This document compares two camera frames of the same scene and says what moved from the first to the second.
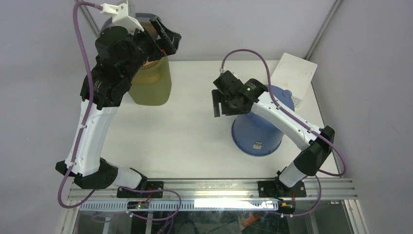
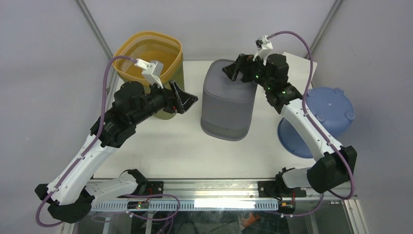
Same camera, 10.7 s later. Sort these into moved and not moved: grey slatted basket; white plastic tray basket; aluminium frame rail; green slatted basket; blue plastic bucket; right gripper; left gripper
Moved: grey slatted basket; blue plastic bucket; right gripper; left gripper; green slatted basket
Not moved: aluminium frame rail; white plastic tray basket
